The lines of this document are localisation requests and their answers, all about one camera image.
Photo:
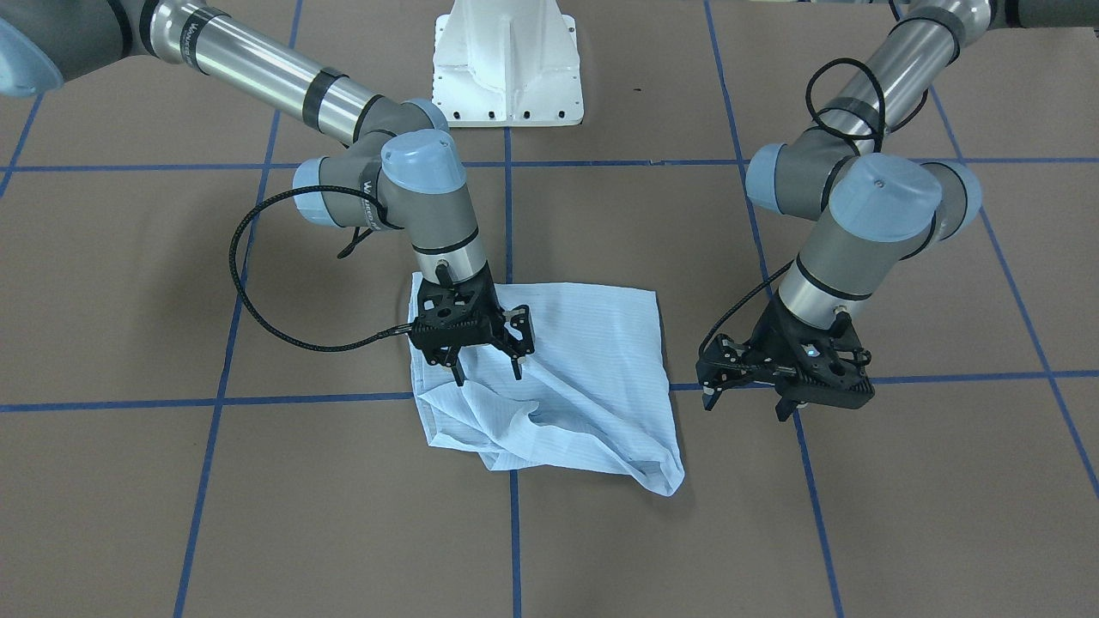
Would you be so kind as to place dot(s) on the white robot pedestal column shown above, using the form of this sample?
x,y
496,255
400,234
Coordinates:
x,y
507,64

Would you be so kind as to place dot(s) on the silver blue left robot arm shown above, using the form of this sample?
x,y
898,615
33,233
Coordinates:
x,y
870,210

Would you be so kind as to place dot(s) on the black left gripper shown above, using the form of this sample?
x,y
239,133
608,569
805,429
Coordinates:
x,y
767,337

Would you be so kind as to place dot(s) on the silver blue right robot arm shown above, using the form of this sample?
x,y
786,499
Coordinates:
x,y
400,170

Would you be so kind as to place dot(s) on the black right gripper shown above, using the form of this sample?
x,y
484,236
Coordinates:
x,y
516,330

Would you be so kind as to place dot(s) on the light blue button-up shirt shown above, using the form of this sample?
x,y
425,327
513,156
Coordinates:
x,y
594,395

